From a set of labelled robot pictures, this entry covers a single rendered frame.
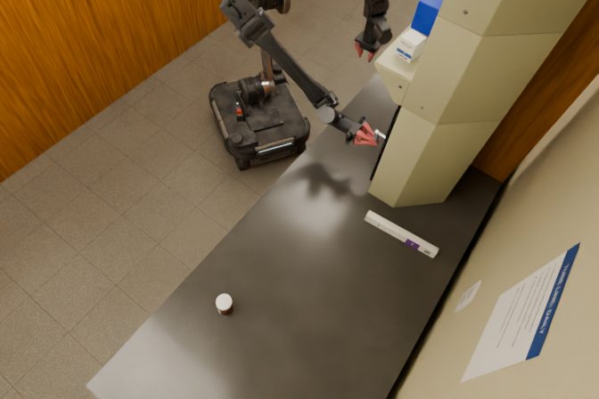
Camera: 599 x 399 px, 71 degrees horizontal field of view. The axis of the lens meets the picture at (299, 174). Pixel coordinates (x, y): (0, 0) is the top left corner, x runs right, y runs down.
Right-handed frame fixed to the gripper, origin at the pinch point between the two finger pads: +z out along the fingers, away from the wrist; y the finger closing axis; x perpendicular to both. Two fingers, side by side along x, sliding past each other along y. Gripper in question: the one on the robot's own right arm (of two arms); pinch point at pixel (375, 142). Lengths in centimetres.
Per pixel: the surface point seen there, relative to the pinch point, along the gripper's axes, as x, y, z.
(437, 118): -29.4, -2.0, 16.0
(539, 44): -52, 12, 28
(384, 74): -34.6, -1.5, -1.8
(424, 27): -36.6, 18.4, -1.1
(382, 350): 15, -53, 38
